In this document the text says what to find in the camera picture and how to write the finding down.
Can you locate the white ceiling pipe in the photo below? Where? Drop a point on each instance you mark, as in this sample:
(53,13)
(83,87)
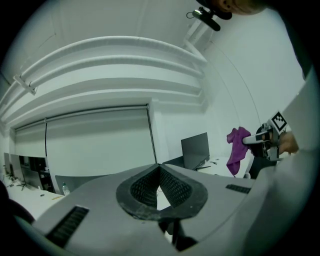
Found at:
(112,40)
(112,59)

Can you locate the white roller blind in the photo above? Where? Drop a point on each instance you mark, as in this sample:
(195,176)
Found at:
(30,142)
(100,140)

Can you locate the clear plastic bottle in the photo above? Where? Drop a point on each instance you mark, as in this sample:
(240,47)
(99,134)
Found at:
(65,190)

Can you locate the person's right hand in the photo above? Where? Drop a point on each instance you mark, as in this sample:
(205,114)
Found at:
(288,143)

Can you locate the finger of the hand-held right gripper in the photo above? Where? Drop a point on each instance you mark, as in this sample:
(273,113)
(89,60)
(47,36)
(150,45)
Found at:
(252,139)

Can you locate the purple cloth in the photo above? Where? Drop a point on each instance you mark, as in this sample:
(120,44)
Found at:
(237,150)

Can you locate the black head-mounted camera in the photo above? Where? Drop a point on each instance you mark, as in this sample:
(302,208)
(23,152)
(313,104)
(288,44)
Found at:
(212,22)

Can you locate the black screen monitor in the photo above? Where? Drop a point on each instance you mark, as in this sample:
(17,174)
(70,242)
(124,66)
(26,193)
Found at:
(33,170)

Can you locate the dark grey monitor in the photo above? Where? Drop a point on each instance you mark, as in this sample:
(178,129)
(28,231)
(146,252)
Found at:
(195,150)

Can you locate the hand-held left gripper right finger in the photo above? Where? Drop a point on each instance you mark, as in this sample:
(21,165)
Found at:
(215,200)

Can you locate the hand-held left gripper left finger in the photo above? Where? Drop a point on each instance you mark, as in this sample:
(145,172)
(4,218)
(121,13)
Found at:
(100,212)

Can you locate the white pipe bracket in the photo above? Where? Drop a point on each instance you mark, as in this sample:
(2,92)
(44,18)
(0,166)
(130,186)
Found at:
(25,85)

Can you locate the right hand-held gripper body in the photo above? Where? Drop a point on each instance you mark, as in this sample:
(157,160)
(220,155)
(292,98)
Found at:
(272,147)

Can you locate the person's head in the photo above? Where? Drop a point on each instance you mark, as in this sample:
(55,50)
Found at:
(237,6)

